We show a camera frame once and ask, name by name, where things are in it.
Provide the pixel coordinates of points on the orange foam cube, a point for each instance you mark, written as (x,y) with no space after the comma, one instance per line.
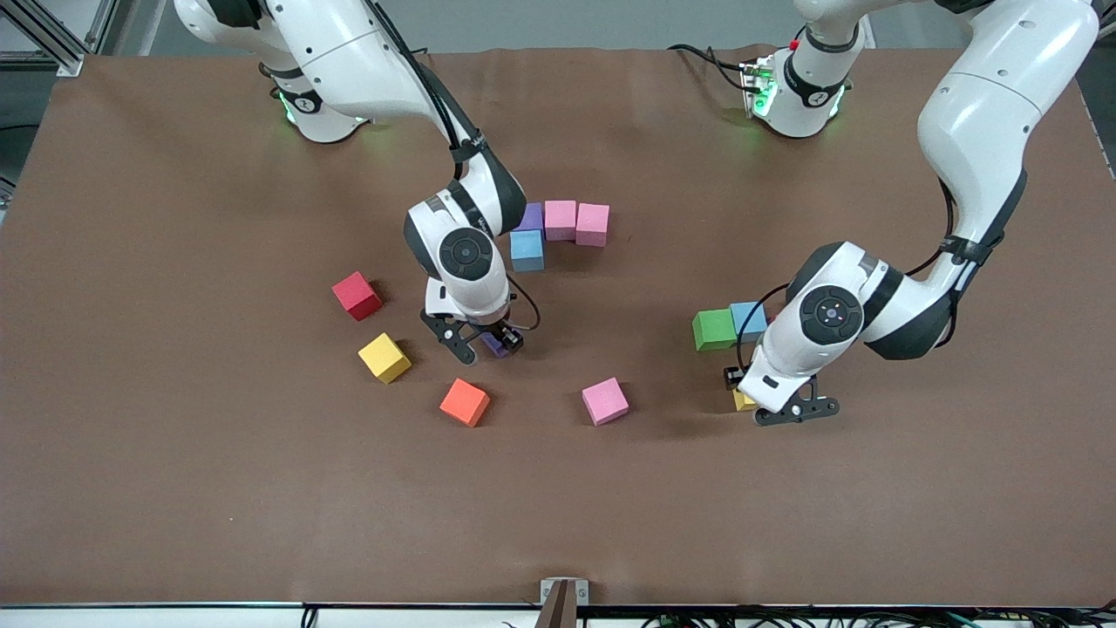
(465,402)

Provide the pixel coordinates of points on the purple foam cube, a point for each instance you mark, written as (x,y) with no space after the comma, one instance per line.
(534,218)
(493,347)

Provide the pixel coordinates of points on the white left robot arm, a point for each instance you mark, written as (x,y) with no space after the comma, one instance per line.
(994,113)

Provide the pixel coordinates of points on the pink foam cube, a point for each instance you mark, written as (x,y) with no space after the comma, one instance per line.
(561,220)
(592,224)
(605,400)

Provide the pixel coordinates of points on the brown table cover mat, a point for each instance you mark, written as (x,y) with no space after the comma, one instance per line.
(558,506)

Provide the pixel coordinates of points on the green foam cube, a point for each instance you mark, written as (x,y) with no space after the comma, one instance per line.
(714,329)

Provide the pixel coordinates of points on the white table edge rail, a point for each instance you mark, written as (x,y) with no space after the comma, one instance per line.
(131,617)

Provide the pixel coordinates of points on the blue foam cube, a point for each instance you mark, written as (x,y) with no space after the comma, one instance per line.
(527,250)
(748,318)

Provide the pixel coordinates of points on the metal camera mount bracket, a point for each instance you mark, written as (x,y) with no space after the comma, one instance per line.
(564,597)

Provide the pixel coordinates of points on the aluminium frame post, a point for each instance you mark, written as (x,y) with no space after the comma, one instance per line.
(52,44)
(1068,48)

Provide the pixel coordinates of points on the yellow foam cube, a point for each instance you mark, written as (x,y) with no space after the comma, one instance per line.
(384,358)
(743,400)

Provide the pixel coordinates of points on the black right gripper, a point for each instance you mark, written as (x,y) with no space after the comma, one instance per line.
(504,334)

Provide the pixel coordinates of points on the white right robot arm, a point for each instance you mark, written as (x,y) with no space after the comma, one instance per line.
(349,61)

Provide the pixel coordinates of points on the red foam cube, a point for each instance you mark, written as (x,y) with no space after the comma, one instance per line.
(357,295)

